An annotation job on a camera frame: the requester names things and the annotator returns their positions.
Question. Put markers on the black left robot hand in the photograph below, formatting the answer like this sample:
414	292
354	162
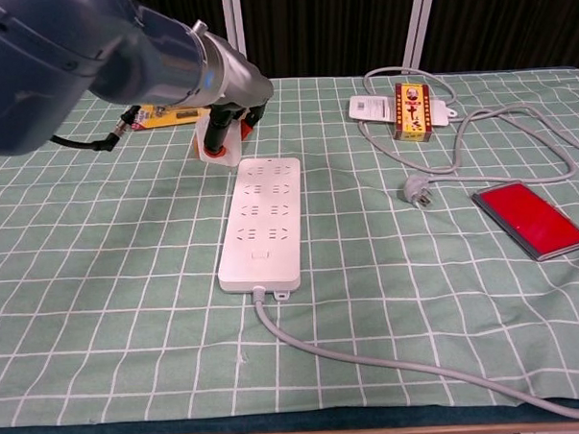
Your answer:
240	84

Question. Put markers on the white power adapter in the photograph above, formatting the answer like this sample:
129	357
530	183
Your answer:
232	148

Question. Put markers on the blue silver left robot arm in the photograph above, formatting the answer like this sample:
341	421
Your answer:
46	45

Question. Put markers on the white power strip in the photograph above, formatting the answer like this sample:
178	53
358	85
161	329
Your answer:
262	256

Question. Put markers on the yellow razor blister pack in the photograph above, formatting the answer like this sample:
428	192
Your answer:
160	120

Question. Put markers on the white packaging card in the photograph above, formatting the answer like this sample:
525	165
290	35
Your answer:
369	109

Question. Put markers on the yellow red spice box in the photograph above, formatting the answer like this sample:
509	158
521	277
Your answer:
412	115

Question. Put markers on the green checked tablecloth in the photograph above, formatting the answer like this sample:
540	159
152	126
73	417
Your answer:
130	305

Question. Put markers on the red flat case grey rim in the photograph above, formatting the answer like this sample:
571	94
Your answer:
530	216

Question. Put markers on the white partition frame post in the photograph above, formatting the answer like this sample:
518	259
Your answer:
235	17
420	24

